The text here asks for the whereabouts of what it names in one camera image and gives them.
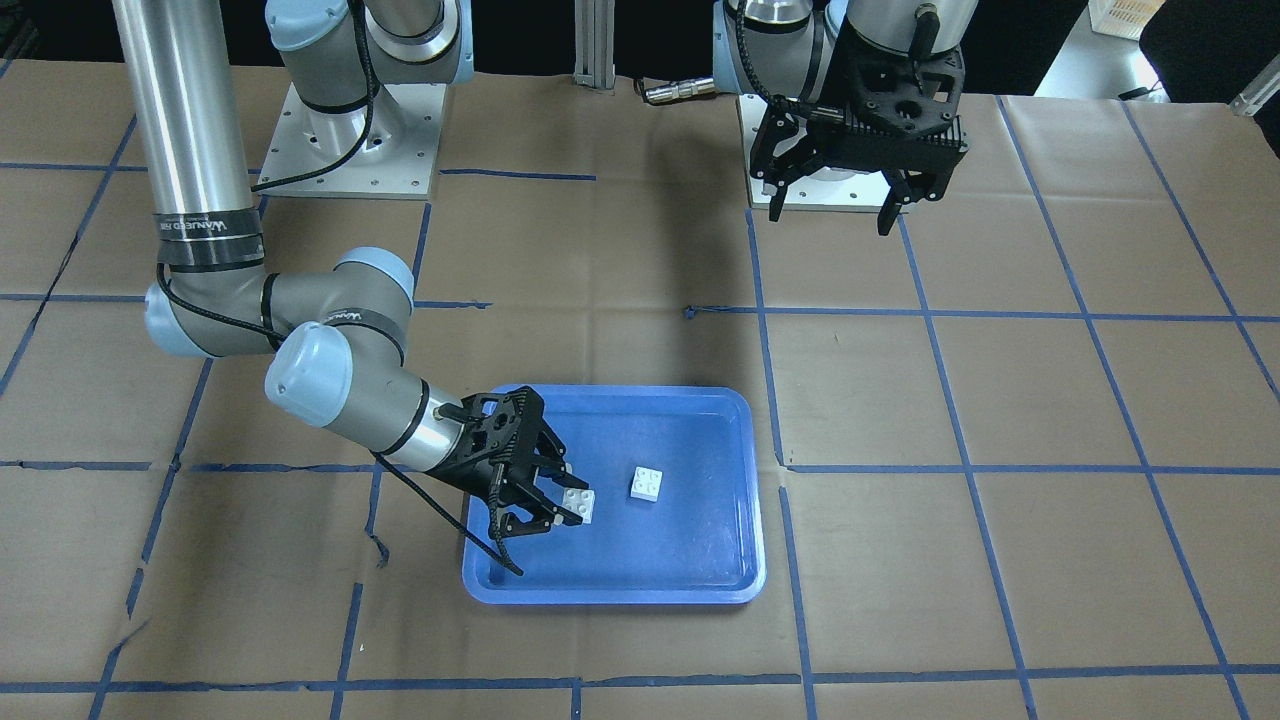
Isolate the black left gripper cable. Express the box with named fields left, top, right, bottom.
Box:
left=735, top=0, right=831, bottom=126

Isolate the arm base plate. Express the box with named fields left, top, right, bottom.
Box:
left=737, top=95, right=890, bottom=214
left=259, top=85, right=448, bottom=201

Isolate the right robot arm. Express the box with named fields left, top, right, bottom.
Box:
left=113, top=1, right=588, bottom=541

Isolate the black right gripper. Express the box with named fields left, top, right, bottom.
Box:
left=440, top=388, right=585, bottom=536

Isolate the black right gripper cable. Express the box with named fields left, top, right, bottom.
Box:
left=155, top=0, right=525, bottom=578

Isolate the blue plastic tray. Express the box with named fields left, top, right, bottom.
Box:
left=461, top=384, right=767, bottom=605

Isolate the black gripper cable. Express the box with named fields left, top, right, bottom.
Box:
left=735, top=0, right=831, bottom=126
left=155, top=0, right=525, bottom=578

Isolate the silver cylindrical connector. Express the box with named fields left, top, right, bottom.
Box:
left=636, top=77, right=718, bottom=106

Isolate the white block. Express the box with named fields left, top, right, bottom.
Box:
left=628, top=466, right=663, bottom=503
left=561, top=488, right=595, bottom=525

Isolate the aluminium frame post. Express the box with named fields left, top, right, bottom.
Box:
left=572, top=0, right=616, bottom=92

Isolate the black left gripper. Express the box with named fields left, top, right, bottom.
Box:
left=749, top=15, right=970, bottom=236

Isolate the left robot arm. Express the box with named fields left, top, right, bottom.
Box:
left=712, top=1, right=977, bottom=234

